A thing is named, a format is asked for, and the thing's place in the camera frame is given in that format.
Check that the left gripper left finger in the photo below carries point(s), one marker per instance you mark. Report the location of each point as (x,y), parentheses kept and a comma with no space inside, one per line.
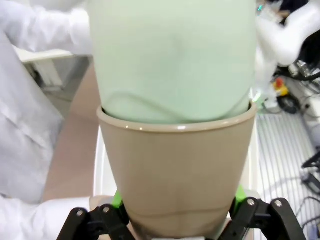
(100,222)

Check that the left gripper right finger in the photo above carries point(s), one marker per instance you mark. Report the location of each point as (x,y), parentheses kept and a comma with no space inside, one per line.
(272,220)

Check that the white plastic basket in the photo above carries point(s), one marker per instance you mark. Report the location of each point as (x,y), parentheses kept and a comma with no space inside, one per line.
(100,170)

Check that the brown tall cup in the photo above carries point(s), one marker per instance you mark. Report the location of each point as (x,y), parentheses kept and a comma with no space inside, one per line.
(175,170)

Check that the pale green tall cup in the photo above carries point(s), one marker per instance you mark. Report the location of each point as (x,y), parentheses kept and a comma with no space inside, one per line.
(172,62)

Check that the person's right forearm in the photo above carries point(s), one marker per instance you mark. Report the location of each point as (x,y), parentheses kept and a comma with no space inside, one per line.
(42,220)

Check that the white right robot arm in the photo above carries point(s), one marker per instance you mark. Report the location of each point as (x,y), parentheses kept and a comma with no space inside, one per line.
(282,32)

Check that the person's left forearm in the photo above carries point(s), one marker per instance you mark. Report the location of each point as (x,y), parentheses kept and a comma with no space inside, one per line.
(42,27)

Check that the white table with basket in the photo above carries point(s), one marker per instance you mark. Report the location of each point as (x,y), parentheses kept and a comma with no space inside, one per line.
(47,65)

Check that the person's right hand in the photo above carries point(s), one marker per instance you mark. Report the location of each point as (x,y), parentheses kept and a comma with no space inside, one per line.
(101,201)

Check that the yellow red emergency stop button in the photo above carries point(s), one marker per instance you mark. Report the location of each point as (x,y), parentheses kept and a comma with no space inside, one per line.
(280,86)

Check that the person in white shirt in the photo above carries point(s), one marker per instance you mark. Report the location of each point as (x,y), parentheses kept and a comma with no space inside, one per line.
(22,112)

